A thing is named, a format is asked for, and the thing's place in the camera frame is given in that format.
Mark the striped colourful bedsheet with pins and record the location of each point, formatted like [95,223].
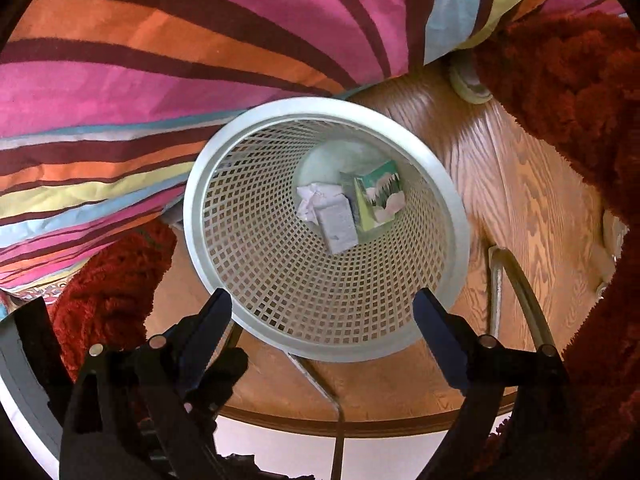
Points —
[150,60]

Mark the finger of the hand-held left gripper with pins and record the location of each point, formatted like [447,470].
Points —
[225,375]

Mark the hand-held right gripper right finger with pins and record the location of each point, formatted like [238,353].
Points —
[442,340]

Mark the crumpled white paper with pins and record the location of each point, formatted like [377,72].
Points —
[310,200]

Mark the small grey white box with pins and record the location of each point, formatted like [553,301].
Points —
[336,226]

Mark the white round bed foot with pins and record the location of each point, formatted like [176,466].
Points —
[467,87]

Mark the red shaggy rug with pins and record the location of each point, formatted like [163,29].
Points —
[565,90]

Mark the white mesh wastebasket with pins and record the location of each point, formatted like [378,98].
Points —
[260,265]

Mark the green box with picture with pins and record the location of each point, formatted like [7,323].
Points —
[382,195]

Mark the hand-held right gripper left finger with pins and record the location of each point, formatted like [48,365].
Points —
[209,332]

